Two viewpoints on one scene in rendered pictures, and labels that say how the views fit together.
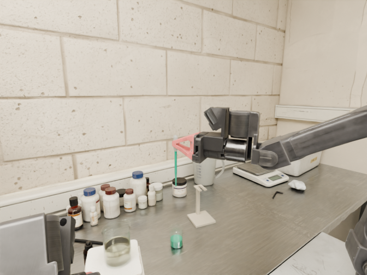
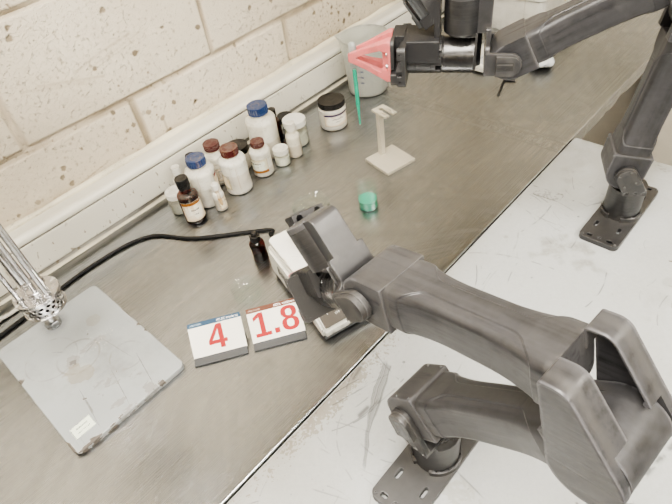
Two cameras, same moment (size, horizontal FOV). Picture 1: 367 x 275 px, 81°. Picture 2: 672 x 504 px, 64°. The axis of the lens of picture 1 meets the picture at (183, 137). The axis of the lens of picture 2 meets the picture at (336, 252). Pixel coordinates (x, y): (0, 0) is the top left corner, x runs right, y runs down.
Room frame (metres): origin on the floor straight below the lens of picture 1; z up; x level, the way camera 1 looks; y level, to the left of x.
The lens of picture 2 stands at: (-0.27, 0.20, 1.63)
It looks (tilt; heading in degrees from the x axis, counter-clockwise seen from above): 44 degrees down; 354
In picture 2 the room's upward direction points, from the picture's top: 10 degrees counter-clockwise
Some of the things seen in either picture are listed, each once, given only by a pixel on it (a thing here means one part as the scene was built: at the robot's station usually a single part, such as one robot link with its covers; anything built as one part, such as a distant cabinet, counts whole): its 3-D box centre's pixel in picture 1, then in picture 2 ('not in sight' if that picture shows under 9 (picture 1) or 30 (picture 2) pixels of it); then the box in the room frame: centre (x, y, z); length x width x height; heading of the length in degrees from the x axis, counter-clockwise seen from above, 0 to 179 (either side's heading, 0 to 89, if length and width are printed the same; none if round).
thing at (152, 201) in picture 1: (151, 195); (292, 138); (0.84, 0.13, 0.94); 0.03 x 0.03 x 0.09
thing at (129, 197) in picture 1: (129, 199); (260, 156); (0.80, 0.22, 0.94); 0.05 x 0.05 x 0.09
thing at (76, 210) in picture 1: (75, 212); (188, 198); (0.68, 0.38, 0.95); 0.04 x 0.04 x 0.11
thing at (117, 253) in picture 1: (118, 244); (315, 222); (0.43, 0.15, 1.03); 0.07 x 0.06 x 0.08; 148
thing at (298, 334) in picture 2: not in sight; (276, 323); (0.33, 0.25, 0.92); 0.09 x 0.06 x 0.04; 90
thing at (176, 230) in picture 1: (176, 235); (367, 195); (0.59, 0.02, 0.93); 0.04 x 0.04 x 0.06
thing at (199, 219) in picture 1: (201, 203); (388, 137); (0.73, -0.07, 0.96); 0.08 x 0.08 x 0.13; 23
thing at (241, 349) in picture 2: not in sight; (217, 339); (0.33, 0.35, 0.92); 0.09 x 0.06 x 0.04; 90
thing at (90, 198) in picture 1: (90, 203); (202, 179); (0.74, 0.35, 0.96); 0.06 x 0.06 x 0.11
